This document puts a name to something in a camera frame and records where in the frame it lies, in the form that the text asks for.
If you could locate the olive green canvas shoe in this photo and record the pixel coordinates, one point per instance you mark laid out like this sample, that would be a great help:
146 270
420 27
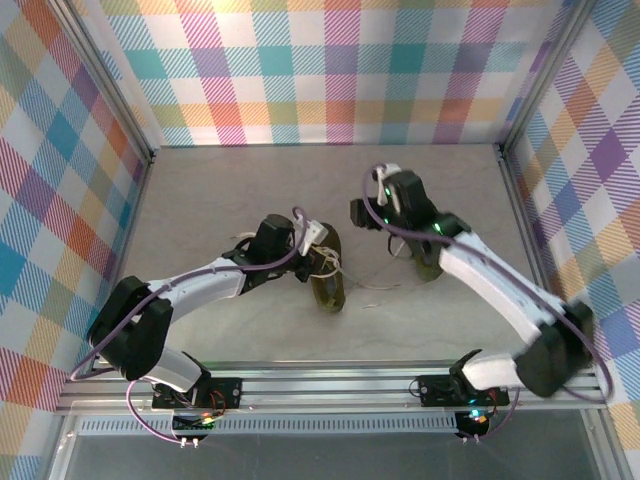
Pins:
427 272
337 240

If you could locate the olive shoe with laces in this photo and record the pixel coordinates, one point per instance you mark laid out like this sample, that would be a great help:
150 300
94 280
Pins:
385 286

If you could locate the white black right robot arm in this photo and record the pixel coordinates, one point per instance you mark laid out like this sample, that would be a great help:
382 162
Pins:
490 292

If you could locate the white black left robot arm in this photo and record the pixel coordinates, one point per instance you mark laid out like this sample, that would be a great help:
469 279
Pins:
200 290

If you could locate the small electronics board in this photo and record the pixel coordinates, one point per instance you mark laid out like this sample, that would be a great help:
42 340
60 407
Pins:
475 422
195 425

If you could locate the aluminium table edge rail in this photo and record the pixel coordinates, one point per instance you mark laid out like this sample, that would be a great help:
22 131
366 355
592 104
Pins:
135 210
526 225

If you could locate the long aluminium rail beam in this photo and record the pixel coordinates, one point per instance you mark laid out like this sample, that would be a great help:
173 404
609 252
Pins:
325 387

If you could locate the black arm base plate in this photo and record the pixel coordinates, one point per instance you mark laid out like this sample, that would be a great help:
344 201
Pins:
435 392
230 392

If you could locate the aluminium frame post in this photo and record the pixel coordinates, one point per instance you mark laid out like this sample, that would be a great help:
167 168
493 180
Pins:
120 100
545 75

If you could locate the aluminium frame leg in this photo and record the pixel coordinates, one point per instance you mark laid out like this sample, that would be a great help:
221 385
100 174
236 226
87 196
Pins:
62 450
602 450

